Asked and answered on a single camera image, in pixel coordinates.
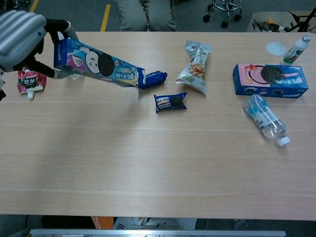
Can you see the red drink pouch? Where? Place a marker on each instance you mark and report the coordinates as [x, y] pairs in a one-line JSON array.
[[29, 85]]

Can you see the black and yellow tool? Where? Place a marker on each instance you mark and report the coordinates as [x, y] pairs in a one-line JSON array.
[[267, 25]]

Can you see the clear bottle blue label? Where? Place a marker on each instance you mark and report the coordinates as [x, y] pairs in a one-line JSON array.
[[266, 116]]

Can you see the chrome stool base with casters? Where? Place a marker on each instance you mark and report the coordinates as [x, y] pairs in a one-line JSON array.
[[227, 6]]

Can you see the black metal frame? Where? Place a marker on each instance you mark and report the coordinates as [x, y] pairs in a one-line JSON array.
[[22, 3]]

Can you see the aluminium rail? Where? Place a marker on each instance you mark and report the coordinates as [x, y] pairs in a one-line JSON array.
[[158, 233]]

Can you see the blue and pink Oreo box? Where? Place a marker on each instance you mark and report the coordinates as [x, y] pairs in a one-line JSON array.
[[271, 81]]

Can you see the white yogurt bottle green label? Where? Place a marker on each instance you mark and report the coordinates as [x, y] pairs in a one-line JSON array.
[[293, 53]]

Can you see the silver peanut snack bag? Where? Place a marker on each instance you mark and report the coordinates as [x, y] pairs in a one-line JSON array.
[[195, 71]]

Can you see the black tripod stand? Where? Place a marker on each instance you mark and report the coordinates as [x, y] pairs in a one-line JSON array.
[[304, 21]]

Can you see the long blue Oreo box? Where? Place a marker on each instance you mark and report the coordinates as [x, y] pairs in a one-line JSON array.
[[98, 64]]

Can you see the blue Oreo snack pack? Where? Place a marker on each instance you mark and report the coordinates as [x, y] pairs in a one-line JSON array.
[[170, 102], [155, 78]]

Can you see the seated person khaki trousers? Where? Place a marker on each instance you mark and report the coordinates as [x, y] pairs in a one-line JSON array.
[[148, 17]]

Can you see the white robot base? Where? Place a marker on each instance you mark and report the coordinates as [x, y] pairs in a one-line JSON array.
[[158, 223]]

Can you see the white round lid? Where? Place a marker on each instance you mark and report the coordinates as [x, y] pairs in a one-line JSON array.
[[275, 48]]

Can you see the orange panel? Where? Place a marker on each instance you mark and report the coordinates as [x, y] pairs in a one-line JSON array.
[[102, 222]]

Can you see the white storage bin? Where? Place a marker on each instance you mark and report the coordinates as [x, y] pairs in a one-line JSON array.
[[255, 17]]

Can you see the left silver and black robot hand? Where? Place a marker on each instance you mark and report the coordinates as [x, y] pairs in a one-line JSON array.
[[19, 37]]

